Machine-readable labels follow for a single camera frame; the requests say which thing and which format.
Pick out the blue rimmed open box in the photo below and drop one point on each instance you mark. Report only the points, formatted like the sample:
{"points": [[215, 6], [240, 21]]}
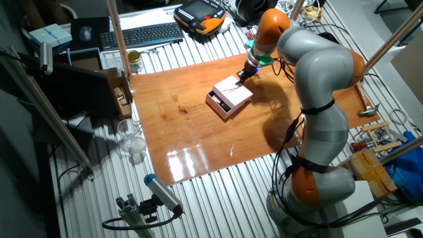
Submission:
{"points": [[84, 59]]}

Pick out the brass metal fitting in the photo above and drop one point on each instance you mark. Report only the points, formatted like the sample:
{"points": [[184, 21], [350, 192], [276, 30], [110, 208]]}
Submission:
{"points": [[312, 13]]}

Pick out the blue plastic bag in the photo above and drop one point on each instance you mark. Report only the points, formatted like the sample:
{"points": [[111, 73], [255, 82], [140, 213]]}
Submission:
{"points": [[409, 172]]}

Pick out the cardboard box with blocks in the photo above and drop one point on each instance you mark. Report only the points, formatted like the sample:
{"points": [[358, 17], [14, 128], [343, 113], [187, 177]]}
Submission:
{"points": [[127, 105]]}

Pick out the white paper sheets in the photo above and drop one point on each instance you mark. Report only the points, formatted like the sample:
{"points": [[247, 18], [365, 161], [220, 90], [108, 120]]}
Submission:
{"points": [[145, 18]]}

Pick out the wooden pole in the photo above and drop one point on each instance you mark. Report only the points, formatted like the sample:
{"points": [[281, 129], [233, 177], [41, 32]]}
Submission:
{"points": [[119, 39], [298, 10], [403, 150], [396, 33]]}

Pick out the clear glass beaker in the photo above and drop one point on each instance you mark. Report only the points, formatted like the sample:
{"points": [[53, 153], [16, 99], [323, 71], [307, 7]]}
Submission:
{"points": [[127, 130]]}

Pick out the glass jar yellow lid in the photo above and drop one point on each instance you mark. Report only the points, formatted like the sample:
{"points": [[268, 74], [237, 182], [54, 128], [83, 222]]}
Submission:
{"points": [[135, 64]]}

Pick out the white tape roll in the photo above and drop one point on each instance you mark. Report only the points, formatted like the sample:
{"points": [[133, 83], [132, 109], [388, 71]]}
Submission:
{"points": [[391, 116]]}

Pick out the white rounded object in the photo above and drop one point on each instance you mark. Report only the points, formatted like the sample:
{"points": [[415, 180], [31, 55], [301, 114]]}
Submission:
{"points": [[224, 25]]}

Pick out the grey computer mouse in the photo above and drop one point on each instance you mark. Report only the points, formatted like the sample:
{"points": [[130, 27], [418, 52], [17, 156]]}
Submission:
{"points": [[85, 33]]}

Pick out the silver camera blue end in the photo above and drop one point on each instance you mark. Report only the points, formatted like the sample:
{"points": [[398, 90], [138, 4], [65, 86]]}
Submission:
{"points": [[162, 193]]}

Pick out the brown cardboard sheet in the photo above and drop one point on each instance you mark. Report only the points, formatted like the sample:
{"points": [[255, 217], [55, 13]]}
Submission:
{"points": [[411, 72]]}

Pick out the yellowish cardboard box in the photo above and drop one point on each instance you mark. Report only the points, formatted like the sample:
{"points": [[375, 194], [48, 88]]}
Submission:
{"points": [[370, 172]]}

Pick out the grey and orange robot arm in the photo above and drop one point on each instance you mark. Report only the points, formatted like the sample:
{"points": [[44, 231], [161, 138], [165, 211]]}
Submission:
{"points": [[317, 66]]}

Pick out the glossy wooden board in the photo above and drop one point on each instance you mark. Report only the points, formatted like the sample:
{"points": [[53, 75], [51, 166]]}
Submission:
{"points": [[198, 139]]}

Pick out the black mouse pad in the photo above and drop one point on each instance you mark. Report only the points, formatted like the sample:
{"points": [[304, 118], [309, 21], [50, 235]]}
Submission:
{"points": [[99, 26]]}

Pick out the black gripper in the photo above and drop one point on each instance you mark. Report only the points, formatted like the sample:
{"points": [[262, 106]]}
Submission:
{"points": [[251, 70]]}

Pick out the pink ribboned gift box lid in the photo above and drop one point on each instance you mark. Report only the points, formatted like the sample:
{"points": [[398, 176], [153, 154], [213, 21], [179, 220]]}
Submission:
{"points": [[231, 91]]}

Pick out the orange and black teach pendant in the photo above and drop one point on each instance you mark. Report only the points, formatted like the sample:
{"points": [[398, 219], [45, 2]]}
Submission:
{"points": [[198, 16]]}

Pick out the slanted aluminium bar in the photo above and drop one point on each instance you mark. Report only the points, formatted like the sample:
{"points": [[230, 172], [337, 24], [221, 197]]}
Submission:
{"points": [[43, 109]]}

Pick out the black computer keyboard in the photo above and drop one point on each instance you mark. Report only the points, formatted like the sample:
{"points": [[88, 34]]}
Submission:
{"points": [[142, 35]]}

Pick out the small clear plastic cup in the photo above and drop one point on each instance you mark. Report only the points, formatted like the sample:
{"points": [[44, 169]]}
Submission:
{"points": [[138, 147]]}

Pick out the white cabinet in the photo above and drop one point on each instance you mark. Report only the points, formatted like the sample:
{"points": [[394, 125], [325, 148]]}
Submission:
{"points": [[363, 224]]}

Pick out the black flat panel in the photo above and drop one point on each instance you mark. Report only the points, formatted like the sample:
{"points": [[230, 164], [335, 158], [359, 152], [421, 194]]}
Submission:
{"points": [[66, 89]]}

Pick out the small wooden frame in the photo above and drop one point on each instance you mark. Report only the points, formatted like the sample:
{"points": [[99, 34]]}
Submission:
{"points": [[375, 126]]}

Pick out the silver camera on bar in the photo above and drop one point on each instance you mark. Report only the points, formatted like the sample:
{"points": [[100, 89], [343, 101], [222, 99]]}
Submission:
{"points": [[46, 57]]}

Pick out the clear plastic tray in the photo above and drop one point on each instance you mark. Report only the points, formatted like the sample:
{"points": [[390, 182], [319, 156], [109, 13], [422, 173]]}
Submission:
{"points": [[110, 61]]}

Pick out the aluminium profile post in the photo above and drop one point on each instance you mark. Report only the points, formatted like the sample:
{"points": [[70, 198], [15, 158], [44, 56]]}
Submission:
{"points": [[132, 215]]}

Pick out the black filament spool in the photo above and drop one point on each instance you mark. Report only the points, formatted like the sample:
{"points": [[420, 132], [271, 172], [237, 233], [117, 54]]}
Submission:
{"points": [[251, 10]]}

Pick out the light blue gift box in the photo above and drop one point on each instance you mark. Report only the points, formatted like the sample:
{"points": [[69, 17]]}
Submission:
{"points": [[49, 34]]}

